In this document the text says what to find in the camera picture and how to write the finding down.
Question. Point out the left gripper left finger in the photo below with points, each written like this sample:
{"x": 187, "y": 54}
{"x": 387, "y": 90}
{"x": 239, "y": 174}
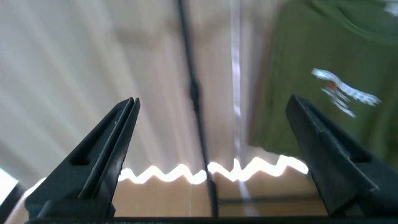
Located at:
{"x": 93, "y": 174}

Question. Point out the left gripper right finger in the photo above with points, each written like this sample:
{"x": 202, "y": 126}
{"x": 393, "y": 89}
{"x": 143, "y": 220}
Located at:
{"x": 348, "y": 174}

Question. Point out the green long-sleeved shirt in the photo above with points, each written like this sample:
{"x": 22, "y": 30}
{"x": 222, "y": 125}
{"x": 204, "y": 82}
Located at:
{"x": 311, "y": 46}

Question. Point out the black clothes rack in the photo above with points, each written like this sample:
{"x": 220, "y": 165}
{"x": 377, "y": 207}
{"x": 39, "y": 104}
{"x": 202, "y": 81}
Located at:
{"x": 195, "y": 93}

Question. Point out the beige curtain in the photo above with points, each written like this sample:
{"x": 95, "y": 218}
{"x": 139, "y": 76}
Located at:
{"x": 77, "y": 62}

